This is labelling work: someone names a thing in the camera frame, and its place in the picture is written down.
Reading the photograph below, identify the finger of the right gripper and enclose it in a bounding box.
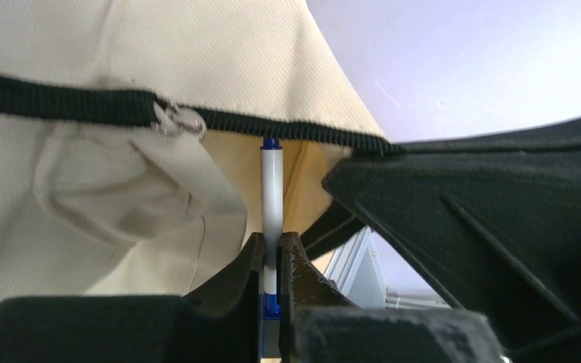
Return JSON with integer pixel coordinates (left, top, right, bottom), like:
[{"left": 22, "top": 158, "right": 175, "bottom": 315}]
[
  {"left": 402, "top": 117, "right": 581, "bottom": 154},
  {"left": 302, "top": 147, "right": 581, "bottom": 362}
]

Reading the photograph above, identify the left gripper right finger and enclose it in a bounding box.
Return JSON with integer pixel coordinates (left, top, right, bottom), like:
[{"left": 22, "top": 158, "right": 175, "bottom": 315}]
[{"left": 278, "top": 232, "right": 502, "bottom": 363}]

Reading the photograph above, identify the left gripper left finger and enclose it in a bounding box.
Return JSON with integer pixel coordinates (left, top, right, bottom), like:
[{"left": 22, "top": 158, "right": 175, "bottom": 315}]
[{"left": 0, "top": 233, "right": 264, "bottom": 362}]

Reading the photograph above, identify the blue capped white marker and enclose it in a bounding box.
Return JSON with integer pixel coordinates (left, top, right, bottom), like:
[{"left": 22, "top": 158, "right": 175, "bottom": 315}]
[{"left": 259, "top": 138, "right": 284, "bottom": 361}]

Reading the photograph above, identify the beige canvas backpack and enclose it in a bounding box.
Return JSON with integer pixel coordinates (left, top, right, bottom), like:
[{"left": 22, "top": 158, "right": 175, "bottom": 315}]
[{"left": 0, "top": 1, "right": 397, "bottom": 303}]

